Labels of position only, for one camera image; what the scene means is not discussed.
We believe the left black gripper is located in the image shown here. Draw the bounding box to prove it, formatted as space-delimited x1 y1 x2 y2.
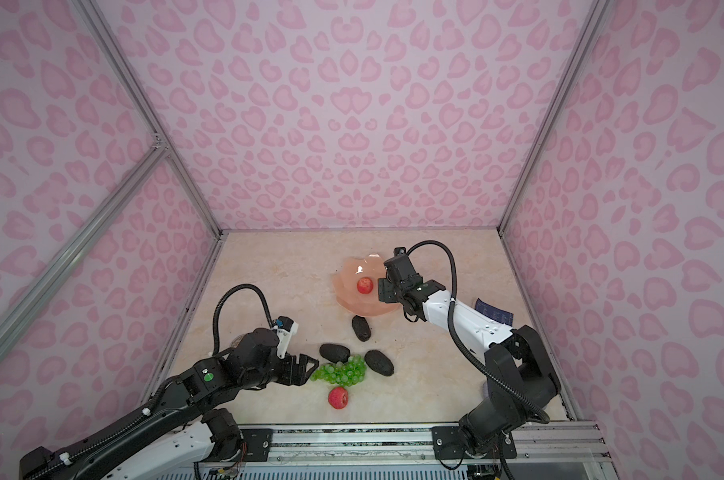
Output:
243 348 322 390

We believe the dark avocado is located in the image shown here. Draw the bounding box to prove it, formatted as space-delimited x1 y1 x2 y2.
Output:
351 315 372 342
319 343 351 364
364 350 395 377

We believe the red apple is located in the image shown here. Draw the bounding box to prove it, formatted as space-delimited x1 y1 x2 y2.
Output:
356 276 375 295
328 386 349 410

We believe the green grape bunch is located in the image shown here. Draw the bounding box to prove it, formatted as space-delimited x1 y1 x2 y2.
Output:
310 355 367 387

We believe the red apple front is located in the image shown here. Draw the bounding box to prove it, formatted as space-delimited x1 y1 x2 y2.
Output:
328 386 349 410

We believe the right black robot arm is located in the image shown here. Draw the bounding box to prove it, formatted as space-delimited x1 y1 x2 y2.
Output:
378 248 561 458

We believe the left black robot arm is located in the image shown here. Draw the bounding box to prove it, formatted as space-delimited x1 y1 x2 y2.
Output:
19 328 319 479

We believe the pink flower-shaped fruit bowl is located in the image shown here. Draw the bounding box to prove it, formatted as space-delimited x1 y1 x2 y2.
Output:
332 254 397 317

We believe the dark blue booklet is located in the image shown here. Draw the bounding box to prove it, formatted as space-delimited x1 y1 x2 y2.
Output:
474 298 514 326

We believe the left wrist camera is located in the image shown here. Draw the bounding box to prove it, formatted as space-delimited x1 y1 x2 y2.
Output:
272 316 299 360

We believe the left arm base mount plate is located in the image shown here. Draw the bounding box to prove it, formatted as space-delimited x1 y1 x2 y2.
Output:
240 428 274 463

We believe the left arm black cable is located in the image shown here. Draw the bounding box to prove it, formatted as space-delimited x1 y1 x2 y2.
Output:
211 283 276 356

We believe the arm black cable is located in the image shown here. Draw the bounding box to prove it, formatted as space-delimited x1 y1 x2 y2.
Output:
405 240 552 425
211 283 276 356

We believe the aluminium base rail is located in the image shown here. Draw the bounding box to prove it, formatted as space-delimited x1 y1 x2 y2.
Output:
157 422 615 480

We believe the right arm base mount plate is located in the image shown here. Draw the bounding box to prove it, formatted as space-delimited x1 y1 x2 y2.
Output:
430 426 517 461

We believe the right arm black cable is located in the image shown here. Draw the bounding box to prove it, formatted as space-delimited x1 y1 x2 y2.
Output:
405 240 552 425

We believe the diagonal aluminium frame bar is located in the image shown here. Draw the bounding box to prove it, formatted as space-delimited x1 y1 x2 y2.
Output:
0 140 167 364

